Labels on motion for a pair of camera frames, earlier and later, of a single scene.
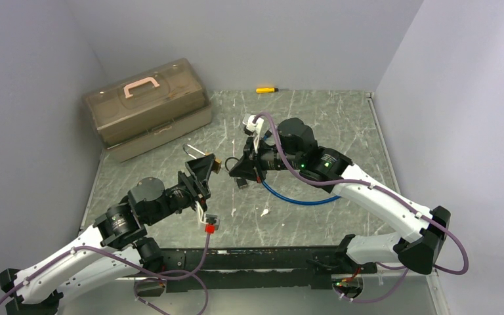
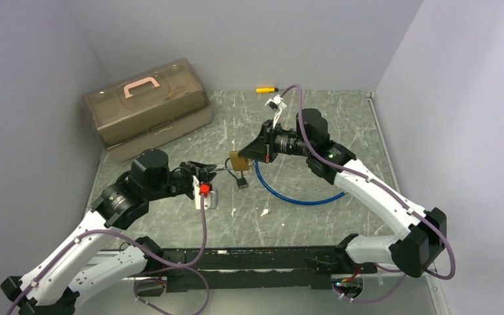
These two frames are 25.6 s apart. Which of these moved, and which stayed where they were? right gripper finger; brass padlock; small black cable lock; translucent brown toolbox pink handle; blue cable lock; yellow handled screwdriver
Moved: right gripper finger; brass padlock
Stayed: blue cable lock; small black cable lock; yellow handled screwdriver; translucent brown toolbox pink handle
